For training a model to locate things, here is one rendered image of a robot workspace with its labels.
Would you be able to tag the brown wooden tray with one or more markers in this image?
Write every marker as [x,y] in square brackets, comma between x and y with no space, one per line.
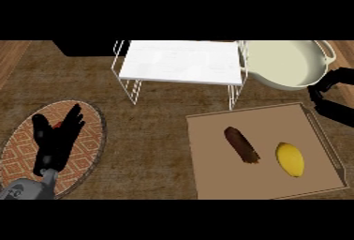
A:
[265,153]

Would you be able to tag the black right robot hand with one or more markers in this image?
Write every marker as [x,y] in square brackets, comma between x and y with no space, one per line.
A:
[333,103]

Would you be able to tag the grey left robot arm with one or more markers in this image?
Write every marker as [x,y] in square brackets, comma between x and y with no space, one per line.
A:
[33,187]

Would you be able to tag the round orange patterned placemat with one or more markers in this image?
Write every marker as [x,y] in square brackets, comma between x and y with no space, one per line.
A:
[27,150]

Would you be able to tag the yellow lemon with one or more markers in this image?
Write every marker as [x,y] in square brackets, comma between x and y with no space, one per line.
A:
[291,160]

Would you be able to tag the small red object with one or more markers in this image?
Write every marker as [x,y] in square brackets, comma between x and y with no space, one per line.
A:
[58,124]

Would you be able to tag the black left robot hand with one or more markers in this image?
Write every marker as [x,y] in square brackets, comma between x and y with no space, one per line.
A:
[55,140]

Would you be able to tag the black appliance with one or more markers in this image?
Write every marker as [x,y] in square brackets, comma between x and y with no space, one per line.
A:
[85,47]

